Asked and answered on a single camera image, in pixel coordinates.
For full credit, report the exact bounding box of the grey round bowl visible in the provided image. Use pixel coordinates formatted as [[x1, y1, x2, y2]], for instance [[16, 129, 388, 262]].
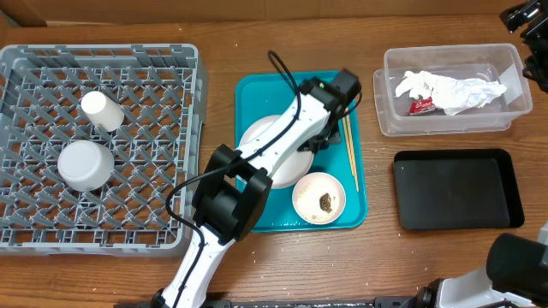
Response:
[[57, 140, 115, 192]]

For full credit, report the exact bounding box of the red snack wrapper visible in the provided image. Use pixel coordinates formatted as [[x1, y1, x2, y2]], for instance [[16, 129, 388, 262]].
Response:
[[408, 98, 438, 116]]

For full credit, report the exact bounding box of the white napkin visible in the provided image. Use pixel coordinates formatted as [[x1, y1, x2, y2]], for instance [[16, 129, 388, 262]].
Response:
[[425, 74, 507, 116]]

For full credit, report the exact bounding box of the large pink-white plate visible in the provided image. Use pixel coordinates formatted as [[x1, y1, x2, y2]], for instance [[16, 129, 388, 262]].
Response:
[[240, 115, 314, 189]]

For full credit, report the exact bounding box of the small plate with crumbs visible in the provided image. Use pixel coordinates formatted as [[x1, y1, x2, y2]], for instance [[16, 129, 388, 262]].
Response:
[[292, 172, 347, 225]]

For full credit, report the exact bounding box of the white tissue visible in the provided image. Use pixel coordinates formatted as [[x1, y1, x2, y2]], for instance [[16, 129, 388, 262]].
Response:
[[395, 71, 433, 99]]

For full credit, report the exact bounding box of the grey plastic dish rack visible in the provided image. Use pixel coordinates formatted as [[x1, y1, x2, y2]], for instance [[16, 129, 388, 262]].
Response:
[[1, 44, 208, 257]]

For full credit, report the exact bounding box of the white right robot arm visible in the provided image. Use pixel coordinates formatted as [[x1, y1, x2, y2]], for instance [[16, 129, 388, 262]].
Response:
[[401, 1, 547, 307]]

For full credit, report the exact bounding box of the clear plastic bin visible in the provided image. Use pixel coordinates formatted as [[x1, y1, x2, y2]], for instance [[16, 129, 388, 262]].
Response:
[[373, 44, 533, 137]]

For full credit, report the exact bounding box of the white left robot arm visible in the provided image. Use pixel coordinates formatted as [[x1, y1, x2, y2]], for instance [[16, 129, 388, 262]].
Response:
[[151, 69, 361, 307]]

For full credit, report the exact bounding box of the black plastic tray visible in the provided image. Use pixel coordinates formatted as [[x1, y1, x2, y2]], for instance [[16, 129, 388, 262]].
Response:
[[393, 149, 525, 231]]

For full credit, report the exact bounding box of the cream plastic cup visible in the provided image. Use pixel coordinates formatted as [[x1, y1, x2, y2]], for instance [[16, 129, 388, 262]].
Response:
[[80, 91, 125, 132]]

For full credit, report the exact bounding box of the brown food scrap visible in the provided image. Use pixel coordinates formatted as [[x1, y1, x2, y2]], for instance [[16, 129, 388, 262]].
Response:
[[319, 192, 332, 213]]

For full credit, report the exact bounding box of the wooden chopstick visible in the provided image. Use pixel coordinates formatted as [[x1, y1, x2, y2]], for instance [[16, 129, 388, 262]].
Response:
[[342, 116, 356, 178], [348, 115, 360, 192]]

